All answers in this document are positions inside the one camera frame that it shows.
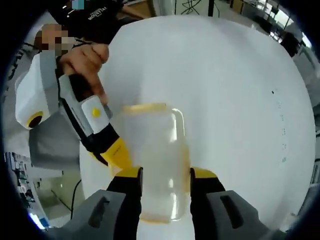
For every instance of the black printed garment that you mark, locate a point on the black printed garment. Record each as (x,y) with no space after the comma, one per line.
(110,22)

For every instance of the black table leg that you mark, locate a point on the black table leg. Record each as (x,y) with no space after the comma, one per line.
(211,7)

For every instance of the dark office chair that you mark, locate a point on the dark office chair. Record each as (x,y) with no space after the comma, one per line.
(292,43)

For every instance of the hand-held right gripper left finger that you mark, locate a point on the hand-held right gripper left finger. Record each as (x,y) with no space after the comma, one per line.
(112,210)

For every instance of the clear box with yellow buckles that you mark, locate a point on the clear box with yellow buckles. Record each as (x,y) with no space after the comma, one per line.
(155,150)

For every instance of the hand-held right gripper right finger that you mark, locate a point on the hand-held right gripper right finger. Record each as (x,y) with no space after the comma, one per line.
(220,212)

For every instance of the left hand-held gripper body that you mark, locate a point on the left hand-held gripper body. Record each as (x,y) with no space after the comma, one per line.
(32,92)

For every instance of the person's left hand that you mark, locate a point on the person's left hand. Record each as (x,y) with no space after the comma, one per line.
(87,61)

